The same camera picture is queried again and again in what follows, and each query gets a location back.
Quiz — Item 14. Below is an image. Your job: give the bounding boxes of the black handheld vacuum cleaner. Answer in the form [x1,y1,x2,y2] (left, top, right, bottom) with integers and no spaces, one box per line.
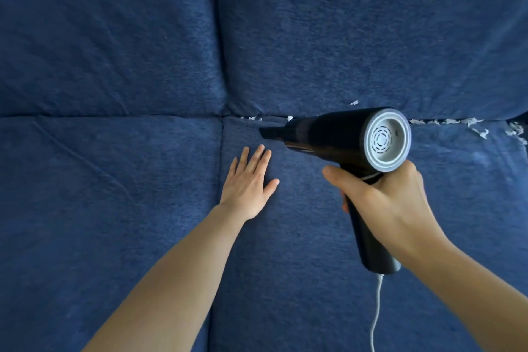
[259,107,412,275]

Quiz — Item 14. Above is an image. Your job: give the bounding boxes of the person's right hand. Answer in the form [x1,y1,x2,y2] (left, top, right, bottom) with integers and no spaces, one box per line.
[322,160,451,271]

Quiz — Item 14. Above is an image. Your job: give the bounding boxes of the person's left forearm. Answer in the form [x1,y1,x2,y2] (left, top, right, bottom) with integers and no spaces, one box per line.
[82,203,248,352]

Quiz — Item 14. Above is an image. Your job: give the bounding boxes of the scattered white paper scraps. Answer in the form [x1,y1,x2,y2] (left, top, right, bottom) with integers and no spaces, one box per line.
[240,100,528,146]

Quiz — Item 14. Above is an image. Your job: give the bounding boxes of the person's left hand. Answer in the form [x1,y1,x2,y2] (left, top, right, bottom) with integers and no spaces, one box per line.
[219,144,280,223]

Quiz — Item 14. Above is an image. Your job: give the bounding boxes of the white power cable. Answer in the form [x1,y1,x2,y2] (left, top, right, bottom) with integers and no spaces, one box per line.
[370,274,384,352]

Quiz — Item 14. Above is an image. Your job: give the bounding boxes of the blue sofa back cushion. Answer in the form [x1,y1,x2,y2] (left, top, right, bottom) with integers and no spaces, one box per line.
[211,0,528,122]
[0,0,228,118]

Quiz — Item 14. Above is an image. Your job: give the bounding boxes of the person's right forearm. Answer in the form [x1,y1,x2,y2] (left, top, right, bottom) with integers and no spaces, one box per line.
[406,236,528,352]

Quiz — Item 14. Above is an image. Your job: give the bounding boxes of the blue sofa seat cushion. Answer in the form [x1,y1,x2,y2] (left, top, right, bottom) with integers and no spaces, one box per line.
[0,115,224,352]
[207,115,528,352]

